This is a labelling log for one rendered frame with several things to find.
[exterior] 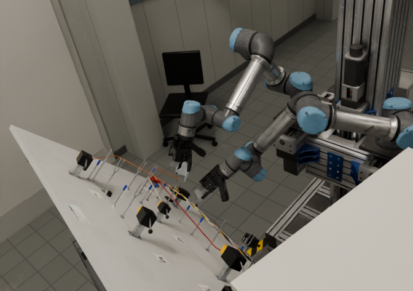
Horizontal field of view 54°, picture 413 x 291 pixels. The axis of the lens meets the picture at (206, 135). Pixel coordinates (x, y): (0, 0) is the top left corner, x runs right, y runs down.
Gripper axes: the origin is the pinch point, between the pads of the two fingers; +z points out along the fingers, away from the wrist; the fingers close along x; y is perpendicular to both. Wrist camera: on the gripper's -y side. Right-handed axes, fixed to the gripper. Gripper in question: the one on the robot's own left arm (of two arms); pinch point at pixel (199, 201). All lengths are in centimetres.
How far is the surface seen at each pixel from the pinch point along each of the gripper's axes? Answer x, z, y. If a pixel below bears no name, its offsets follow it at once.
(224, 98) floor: -279, 19, 68
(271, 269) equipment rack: 116, -57, -16
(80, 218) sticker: 86, -10, 20
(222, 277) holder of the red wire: 57, -15, -24
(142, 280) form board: 94, -18, -4
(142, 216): 73, -17, 9
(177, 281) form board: 81, -16, -12
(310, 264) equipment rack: 114, -62, -20
